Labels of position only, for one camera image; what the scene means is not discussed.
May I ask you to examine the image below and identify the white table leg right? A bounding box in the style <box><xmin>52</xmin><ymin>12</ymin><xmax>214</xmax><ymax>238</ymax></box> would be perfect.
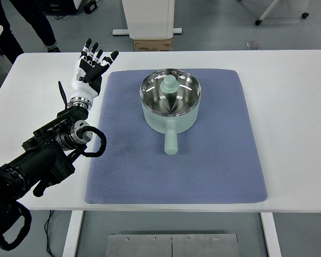
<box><xmin>260</xmin><ymin>213</ymin><xmax>282</xmax><ymax>257</ymax></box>

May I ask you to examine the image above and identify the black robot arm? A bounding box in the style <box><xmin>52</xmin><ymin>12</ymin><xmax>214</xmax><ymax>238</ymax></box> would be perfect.
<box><xmin>0</xmin><ymin>88</ymin><xmax>106</xmax><ymax>251</ymax></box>

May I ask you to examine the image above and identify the cardboard box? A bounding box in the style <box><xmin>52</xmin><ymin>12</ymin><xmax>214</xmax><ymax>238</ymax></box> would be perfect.
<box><xmin>133</xmin><ymin>39</ymin><xmax>173</xmax><ymax>51</ymax></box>

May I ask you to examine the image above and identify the grey floor socket cover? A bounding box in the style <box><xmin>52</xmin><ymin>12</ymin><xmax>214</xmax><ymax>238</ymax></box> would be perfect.
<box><xmin>245</xmin><ymin>41</ymin><xmax>261</xmax><ymax>50</ymax></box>

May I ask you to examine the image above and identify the blue textured mat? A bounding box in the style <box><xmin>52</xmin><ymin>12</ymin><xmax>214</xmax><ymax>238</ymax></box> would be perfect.
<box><xmin>85</xmin><ymin>69</ymin><xmax>268</xmax><ymax>205</ymax></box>

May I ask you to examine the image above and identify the mint green pot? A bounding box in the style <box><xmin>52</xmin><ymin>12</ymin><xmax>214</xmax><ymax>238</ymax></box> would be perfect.
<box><xmin>139</xmin><ymin>68</ymin><xmax>202</xmax><ymax>156</ymax></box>

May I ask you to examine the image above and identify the glass lid with green knob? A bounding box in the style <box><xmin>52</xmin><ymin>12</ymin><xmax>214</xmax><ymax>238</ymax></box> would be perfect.
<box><xmin>140</xmin><ymin>69</ymin><xmax>201</xmax><ymax>117</ymax></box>

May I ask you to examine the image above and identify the white table leg left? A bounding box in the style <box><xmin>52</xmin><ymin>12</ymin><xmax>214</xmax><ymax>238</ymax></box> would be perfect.
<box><xmin>62</xmin><ymin>210</ymin><xmax>84</xmax><ymax>257</ymax></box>

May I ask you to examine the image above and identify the black device on floor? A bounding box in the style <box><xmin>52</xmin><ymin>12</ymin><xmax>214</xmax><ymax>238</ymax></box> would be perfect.
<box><xmin>83</xmin><ymin>0</ymin><xmax>97</xmax><ymax>14</ymax></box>

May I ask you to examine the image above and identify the office chair wheel base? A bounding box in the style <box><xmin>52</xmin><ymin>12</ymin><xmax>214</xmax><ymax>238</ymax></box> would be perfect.
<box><xmin>254</xmin><ymin>1</ymin><xmax>310</xmax><ymax>26</ymax></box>

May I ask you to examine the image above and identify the metal floor plate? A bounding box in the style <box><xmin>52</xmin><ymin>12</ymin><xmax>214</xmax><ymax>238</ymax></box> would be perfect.
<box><xmin>106</xmin><ymin>234</ymin><xmax>240</xmax><ymax>256</ymax></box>

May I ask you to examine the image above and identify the person in dark jeans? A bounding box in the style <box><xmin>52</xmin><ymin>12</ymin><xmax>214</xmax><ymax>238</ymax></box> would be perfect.
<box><xmin>0</xmin><ymin>1</ymin><xmax>60</xmax><ymax>64</ymax></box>

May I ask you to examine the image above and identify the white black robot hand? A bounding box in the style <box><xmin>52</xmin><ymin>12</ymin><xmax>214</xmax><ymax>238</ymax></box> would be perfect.
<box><xmin>68</xmin><ymin>39</ymin><xmax>119</xmax><ymax>110</ymax></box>

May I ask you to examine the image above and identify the black floor cable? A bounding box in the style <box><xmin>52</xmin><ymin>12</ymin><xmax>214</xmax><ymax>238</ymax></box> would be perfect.
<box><xmin>44</xmin><ymin>210</ymin><xmax>56</xmax><ymax>257</ymax></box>

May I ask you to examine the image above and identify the white table leg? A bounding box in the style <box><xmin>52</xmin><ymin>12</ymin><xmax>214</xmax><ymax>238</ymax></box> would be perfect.
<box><xmin>260</xmin><ymin>213</ymin><xmax>282</xmax><ymax>257</ymax></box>
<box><xmin>62</xmin><ymin>210</ymin><xmax>84</xmax><ymax>257</ymax></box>

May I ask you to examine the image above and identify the white pedestal base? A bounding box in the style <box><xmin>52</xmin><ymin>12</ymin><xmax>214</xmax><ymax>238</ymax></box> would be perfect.
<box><xmin>112</xmin><ymin>0</ymin><xmax>182</xmax><ymax>40</ymax></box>

